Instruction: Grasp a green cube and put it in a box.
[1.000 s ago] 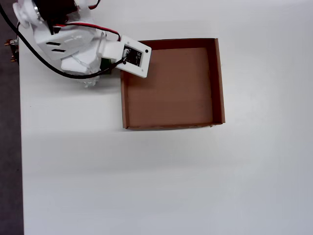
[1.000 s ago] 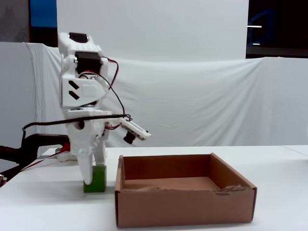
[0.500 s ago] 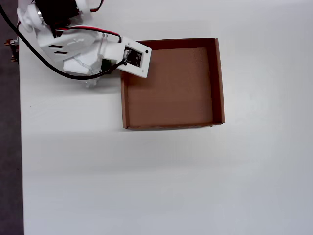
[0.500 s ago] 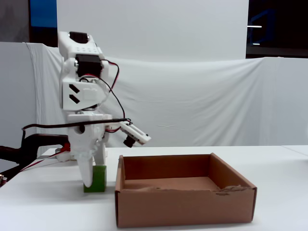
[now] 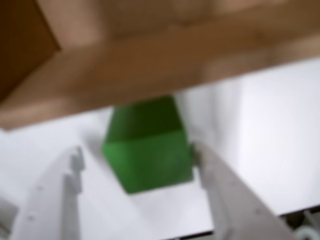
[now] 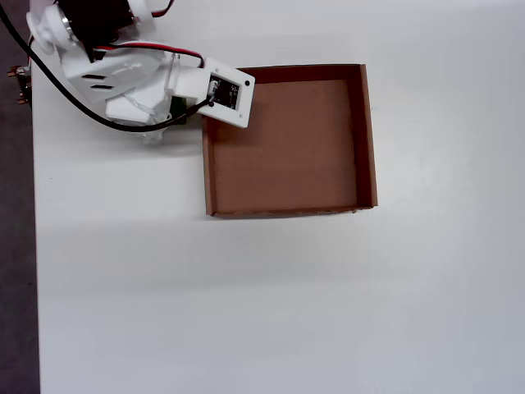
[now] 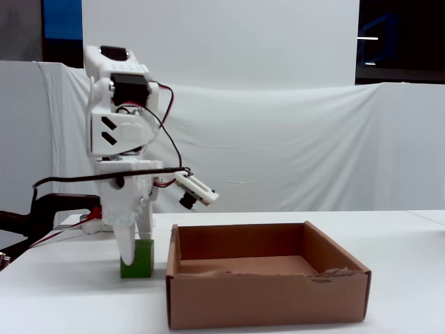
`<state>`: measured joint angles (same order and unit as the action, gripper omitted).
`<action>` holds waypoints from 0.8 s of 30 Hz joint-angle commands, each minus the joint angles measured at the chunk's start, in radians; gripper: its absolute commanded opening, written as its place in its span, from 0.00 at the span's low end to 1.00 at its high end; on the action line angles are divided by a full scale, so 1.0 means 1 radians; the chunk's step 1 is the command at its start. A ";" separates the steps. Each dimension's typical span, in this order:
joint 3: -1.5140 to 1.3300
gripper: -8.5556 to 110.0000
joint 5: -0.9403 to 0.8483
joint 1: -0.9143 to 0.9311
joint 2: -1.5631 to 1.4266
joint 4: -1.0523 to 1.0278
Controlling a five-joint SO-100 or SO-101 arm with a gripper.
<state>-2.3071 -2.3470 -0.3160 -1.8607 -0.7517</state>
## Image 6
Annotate green cube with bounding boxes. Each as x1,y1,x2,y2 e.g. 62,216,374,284
171,96,198,126

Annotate brown cardboard box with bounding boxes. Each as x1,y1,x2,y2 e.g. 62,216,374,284
202,63,378,218

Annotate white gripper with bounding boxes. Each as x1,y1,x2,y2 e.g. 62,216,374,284
105,64,174,145

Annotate red black servo wire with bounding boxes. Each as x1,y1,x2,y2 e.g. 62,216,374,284
150,0,176,18
92,44,205,69

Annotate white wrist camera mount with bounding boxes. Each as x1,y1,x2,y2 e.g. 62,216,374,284
163,57,256,129

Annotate thick black camera cable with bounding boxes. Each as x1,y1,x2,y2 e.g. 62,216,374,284
0,6,217,133

